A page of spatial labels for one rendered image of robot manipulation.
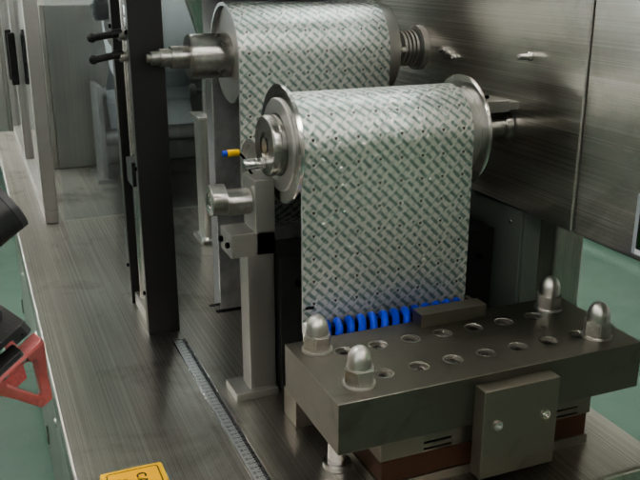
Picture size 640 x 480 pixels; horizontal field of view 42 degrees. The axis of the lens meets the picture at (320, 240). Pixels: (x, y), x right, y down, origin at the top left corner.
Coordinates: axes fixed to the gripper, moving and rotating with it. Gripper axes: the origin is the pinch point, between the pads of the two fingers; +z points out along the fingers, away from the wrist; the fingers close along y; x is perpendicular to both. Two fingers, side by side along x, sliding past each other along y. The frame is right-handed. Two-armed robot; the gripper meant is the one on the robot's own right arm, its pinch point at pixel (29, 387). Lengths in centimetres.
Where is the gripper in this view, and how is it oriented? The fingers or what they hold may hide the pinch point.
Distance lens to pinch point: 92.2
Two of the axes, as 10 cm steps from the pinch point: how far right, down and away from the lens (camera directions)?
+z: 3.6, 7.2, 5.9
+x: -6.4, 6.5, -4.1
